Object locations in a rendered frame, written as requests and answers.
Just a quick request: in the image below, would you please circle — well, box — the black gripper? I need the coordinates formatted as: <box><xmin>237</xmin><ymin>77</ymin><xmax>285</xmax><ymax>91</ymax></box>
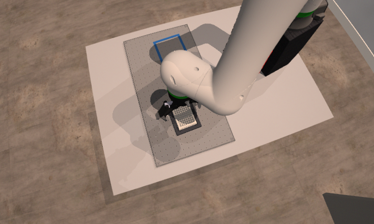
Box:
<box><xmin>158</xmin><ymin>100</ymin><xmax>201</xmax><ymax>120</ymax></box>

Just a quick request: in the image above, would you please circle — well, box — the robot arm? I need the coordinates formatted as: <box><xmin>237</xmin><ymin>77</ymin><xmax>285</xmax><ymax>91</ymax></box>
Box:
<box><xmin>160</xmin><ymin>0</ymin><xmax>328</xmax><ymax>116</ymax></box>

